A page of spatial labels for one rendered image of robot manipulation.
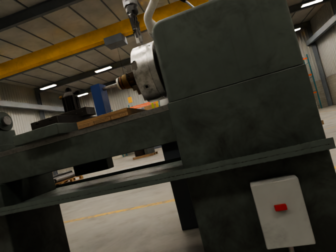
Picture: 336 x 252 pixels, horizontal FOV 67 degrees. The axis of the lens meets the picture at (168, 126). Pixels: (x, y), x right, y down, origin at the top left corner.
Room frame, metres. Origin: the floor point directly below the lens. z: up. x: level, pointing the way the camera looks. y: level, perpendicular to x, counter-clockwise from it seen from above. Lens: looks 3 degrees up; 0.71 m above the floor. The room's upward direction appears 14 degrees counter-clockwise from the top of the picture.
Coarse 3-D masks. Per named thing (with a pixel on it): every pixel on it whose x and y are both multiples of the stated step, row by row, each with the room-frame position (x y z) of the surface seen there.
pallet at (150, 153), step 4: (148, 148) 13.87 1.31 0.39; (152, 148) 13.96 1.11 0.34; (136, 152) 14.06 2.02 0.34; (140, 152) 14.04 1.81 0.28; (144, 152) 14.08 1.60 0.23; (148, 152) 13.87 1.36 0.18; (152, 152) 13.93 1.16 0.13; (156, 152) 14.37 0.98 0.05; (136, 156) 14.07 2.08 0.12; (140, 156) 13.88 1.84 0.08; (144, 156) 13.82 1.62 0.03
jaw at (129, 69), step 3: (132, 63) 1.29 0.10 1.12; (135, 63) 1.28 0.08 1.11; (126, 66) 1.31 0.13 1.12; (129, 66) 1.31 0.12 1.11; (132, 66) 1.29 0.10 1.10; (135, 66) 1.28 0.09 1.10; (126, 69) 1.31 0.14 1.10; (129, 69) 1.30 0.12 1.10; (132, 69) 1.28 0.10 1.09; (135, 69) 1.28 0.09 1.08; (126, 72) 1.31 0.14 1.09; (129, 72) 1.30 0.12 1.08; (132, 72) 1.31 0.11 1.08; (126, 75) 1.39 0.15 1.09; (129, 75) 1.34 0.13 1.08; (132, 75) 1.35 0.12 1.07; (126, 78) 1.39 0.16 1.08; (129, 78) 1.38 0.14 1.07; (132, 78) 1.39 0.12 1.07
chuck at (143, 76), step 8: (136, 48) 1.33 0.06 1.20; (144, 48) 1.29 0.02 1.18; (136, 56) 1.28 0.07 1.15; (144, 56) 1.27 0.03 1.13; (144, 64) 1.26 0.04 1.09; (136, 72) 1.27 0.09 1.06; (144, 72) 1.26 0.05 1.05; (136, 80) 1.29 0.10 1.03; (144, 80) 1.28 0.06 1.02; (152, 80) 1.27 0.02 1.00; (144, 88) 1.31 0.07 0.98; (152, 88) 1.30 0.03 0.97; (144, 96) 1.35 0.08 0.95; (152, 96) 1.35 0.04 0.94; (160, 96) 1.36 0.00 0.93
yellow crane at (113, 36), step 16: (192, 0) 11.07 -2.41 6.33; (160, 16) 11.36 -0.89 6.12; (96, 32) 11.95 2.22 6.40; (112, 32) 11.81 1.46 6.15; (128, 32) 11.79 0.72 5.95; (48, 48) 12.45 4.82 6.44; (64, 48) 12.29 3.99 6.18; (80, 48) 12.22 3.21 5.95; (112, 48) 12.31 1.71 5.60; (0, 64) 12.98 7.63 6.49; (16, 64) 12.81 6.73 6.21; (32, 64) 12.68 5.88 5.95
